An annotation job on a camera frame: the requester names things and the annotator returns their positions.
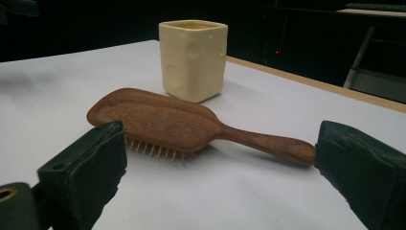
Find cream square ceramic cup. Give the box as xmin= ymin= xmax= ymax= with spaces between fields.
xmin=158 ymin=19 xmax=229 ymax=104

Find brown wooden hairbrush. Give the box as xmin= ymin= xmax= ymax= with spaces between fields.
xmin=86 ymin=87 xmax=317 ymax=167

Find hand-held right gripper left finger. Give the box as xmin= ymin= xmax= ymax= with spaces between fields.
xmin=37 ymin=120 xmax=128 ymax=230

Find white metal desk frame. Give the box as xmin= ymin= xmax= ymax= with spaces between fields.
xmin=343 ymin=25 xmax=406 ymax=104

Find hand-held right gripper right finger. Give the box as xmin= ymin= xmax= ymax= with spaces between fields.
xmin=314 ymin=120 xmax=406 ymax=230

